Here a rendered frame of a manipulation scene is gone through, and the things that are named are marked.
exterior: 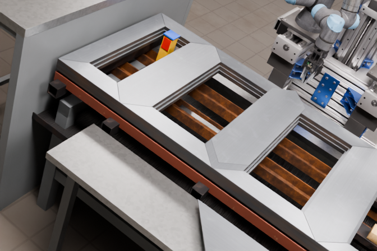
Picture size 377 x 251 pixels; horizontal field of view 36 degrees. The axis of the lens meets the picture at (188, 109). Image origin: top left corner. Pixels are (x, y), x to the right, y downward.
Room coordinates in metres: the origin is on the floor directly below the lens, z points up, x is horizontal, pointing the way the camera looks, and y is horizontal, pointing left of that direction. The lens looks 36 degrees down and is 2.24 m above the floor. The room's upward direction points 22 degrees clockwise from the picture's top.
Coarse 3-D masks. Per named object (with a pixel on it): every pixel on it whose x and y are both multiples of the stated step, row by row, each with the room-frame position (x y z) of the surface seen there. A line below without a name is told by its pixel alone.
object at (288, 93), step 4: (276, 88) 2.31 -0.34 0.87; (280, 92) 2.28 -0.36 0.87; (284, 92) 2.30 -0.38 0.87; (288, 92) 2.31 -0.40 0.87; (288, 96) 2.28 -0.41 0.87; (292, 96) 2.29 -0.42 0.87; (296, 96) 2.31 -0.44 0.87; (292, 100) 2.26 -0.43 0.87; (296, 100) 2.27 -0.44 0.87; (300, 100) 2.29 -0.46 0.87; (300, 104) 2.25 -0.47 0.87
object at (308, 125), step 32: (160, 32) 2.42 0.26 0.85; (64, 64) 1.87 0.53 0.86; (96, 64) 1.98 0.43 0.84; (224, 64) 2.34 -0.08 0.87; (96, 96) 1.81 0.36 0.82; (256, 96) 2.25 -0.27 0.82; (288, 128) 2.06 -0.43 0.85; (320, 128) 2.15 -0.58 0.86; (192, 160) 1.64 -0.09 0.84; (256, 160) 1.77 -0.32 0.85; (288, 224) 1.49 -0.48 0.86
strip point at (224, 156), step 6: (216, 144) 1.75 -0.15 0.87; (216, 150) 1.71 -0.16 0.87; (222, 150) 1.73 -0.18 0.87; (222, 156) 1.69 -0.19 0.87; (228, 156) 1.71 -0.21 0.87; (234, 156) 1.72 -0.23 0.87; (222, 162) 1.66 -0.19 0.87; (228, 162) 1.67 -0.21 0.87; (234, 162) 1.69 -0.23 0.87; (240, 162) 1.70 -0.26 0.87
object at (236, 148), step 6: (222, 132) 1.84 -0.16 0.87; (216, 138) 1.78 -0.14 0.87; (222, 138) 1.80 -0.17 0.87; (228, 138) 1.81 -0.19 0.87; (222, 144) 1.76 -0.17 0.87; (228, 144) 1.78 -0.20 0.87; (234, 144) 1.79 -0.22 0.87; (240, 144) 1.81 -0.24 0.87; (228, 150) 1.74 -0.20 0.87; (234, 150) 1.76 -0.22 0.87; (240, 150) 1.77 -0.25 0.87; (246, 150) 1.79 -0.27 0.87; (240, 156) 1.73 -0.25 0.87; (246, 156) 1.75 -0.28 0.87; (252, 156) 1.76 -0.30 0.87; (246, 162) 1.71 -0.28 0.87
